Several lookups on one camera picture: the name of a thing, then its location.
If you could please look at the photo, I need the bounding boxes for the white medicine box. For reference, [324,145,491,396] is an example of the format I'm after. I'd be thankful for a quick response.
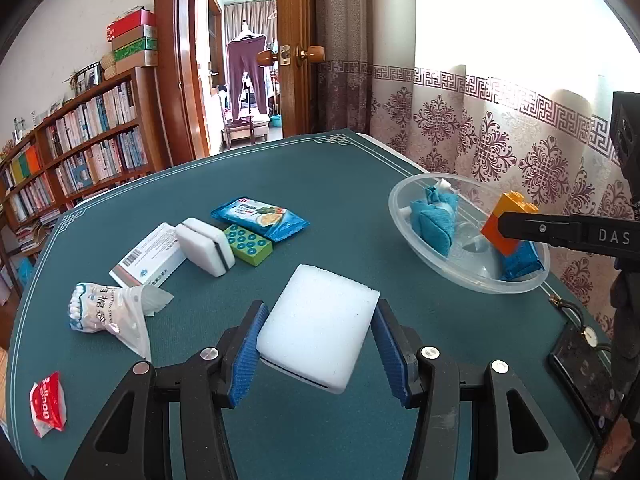
[109,222,188,289]

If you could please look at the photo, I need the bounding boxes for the wooden bookshelf with books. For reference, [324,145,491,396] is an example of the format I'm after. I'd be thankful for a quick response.
[0,66,166,306]

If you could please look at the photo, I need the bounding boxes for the brown door knob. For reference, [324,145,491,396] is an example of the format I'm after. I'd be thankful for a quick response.
[256,45,326,67]

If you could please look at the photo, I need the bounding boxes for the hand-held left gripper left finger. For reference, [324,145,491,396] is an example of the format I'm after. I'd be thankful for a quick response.
[65,301,271,480]

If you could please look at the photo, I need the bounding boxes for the cotton swab bag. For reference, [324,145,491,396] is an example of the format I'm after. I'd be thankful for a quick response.
[67,281,175,361]

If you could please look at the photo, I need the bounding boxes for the green table mat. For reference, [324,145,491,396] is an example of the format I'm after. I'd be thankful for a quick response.
[10,132,601,480]

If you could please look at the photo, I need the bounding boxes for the grey curtain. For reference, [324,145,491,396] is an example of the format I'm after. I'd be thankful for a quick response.
[224,1,277,41]

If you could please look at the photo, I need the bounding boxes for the tan cardboard box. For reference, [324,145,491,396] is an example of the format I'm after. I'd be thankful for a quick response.
[115,50,159,75]

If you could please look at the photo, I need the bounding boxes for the blue cracker packet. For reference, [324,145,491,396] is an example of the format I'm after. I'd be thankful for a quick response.
[497,242,543,282]
[210,197,310,243]

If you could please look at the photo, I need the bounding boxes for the green dotted box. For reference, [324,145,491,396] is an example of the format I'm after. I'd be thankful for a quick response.
[222,224,275,267]

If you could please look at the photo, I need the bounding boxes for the red snack packet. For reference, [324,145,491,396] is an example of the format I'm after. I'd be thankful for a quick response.
[29,371,67,438]

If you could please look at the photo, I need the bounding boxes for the clear plastic bowl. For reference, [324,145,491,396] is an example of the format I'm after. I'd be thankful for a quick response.
[389,174,552,295]

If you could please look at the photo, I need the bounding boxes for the black tablet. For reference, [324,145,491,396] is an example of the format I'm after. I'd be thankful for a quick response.
[547,322,626,441]

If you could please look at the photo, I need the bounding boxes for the red cardboard box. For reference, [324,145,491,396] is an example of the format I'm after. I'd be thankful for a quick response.
[106,8,157,41]

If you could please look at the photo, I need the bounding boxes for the green cardboard box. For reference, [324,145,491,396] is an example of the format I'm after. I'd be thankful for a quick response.
[112,37,158,63]

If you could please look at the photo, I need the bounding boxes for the photo frame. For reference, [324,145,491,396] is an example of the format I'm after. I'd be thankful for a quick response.
[74,62,103,96]

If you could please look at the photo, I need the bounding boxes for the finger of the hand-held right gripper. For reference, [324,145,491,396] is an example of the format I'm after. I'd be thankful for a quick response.
[500,211,583,250]

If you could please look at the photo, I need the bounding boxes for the patterned white curtain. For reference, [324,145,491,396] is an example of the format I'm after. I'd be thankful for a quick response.
[315,0,640,341]

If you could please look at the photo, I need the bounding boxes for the orange and yellow toy block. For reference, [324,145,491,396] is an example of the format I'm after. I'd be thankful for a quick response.
[481,192,540,257]

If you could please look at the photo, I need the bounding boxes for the white sponge with black stripe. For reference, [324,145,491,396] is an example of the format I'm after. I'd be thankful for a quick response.
[175,217,236,277]

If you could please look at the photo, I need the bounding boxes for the blue cloth pouch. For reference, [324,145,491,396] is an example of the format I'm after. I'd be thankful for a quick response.
[410,180,460,257]

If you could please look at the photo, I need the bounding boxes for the plain white sponge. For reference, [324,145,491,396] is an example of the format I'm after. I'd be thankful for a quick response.
[255,264,381,395]

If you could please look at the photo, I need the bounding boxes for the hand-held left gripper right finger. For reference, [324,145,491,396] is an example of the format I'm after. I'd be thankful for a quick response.
[372,299,586,480]

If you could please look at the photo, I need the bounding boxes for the wrist watch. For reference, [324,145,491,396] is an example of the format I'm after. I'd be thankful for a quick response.
[550,296,608,348]

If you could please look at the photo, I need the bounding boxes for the wooden stool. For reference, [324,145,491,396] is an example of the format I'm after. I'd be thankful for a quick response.
[222,120,271,150]

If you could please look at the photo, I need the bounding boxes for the purple pants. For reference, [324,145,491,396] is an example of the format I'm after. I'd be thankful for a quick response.
[226,35,271,123]

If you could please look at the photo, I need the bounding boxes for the wooden door frame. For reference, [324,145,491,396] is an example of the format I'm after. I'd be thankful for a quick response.
[154,0,211,166]

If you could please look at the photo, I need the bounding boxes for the wooden door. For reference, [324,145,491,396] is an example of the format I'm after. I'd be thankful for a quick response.
[276,0,318,138]

